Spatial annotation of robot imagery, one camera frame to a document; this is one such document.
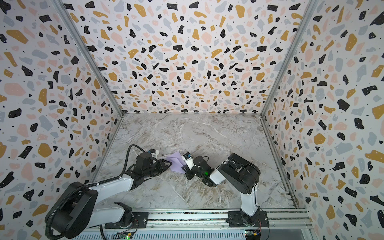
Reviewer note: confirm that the lilac square paper sheet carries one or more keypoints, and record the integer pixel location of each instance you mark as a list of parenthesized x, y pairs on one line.
[(177, 162)]

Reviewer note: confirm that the left aluminium corner post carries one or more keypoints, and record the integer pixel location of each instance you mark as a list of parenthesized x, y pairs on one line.
[(64, 15)]

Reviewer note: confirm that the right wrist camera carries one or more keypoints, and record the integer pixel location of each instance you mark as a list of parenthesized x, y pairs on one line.
[(188, 160)]

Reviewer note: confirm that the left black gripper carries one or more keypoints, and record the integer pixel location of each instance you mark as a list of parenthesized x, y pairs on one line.
[(162, 166)]

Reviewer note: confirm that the aluminium corner post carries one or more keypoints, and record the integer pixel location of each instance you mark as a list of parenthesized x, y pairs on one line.
[(64, 15), (290, 54)]

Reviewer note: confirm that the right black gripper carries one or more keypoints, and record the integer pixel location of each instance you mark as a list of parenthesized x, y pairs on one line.
[(190, 171)]

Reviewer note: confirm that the left circuit board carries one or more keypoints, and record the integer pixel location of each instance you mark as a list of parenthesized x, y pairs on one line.
[(127, 235)]

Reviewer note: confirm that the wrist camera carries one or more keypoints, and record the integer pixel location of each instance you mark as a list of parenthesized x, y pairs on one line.
[(154, 152), (188, 160)]

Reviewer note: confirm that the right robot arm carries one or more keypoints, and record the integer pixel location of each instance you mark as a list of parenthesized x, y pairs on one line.
[(240, 173)]

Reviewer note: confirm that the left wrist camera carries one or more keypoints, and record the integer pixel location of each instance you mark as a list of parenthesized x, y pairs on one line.
[(154, 152)]

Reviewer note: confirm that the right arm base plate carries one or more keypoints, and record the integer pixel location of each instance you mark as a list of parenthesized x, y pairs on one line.
[(237, 219)]

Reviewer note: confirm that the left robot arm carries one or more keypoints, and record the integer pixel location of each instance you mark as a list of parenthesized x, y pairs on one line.
[(76, 209)]

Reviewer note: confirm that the right aluminium corner post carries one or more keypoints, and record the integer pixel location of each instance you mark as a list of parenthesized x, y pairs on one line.
[(290, 54)]

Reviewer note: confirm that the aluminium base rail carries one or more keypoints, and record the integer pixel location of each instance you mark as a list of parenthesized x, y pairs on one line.
[(210, 224)]

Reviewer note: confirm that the circuit board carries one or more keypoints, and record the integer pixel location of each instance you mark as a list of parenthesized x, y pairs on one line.
[(253, 235), (127, 235)]

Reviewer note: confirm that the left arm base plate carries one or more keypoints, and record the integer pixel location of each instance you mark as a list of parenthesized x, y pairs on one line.
[(131, 221)]

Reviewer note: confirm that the right circuit board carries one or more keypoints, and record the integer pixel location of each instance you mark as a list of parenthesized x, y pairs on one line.
[(253, 235)]

